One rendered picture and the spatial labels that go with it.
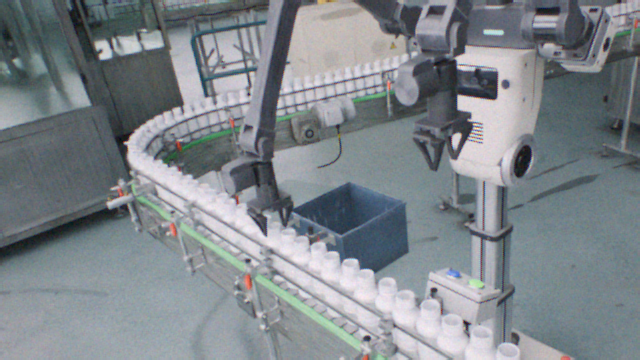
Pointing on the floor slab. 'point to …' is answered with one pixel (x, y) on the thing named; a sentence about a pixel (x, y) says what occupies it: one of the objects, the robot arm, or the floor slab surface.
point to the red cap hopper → (222, 54)
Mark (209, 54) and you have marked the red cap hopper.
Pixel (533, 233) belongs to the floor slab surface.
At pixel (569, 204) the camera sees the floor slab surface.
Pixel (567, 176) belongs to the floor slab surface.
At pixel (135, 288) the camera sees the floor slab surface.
